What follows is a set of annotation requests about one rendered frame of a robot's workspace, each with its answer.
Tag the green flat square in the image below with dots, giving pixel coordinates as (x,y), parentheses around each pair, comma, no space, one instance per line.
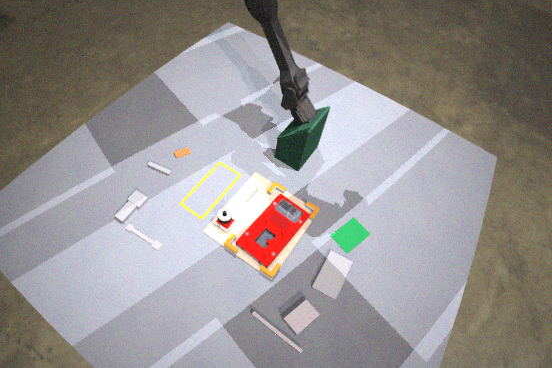
(350,235)

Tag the orange rectangular block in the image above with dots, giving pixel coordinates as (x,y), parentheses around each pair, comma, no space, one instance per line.
(182,152)

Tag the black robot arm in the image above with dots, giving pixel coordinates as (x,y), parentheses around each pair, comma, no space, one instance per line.
(294,81)

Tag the black and white wheel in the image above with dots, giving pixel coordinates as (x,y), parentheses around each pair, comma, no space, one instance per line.
(224,219)

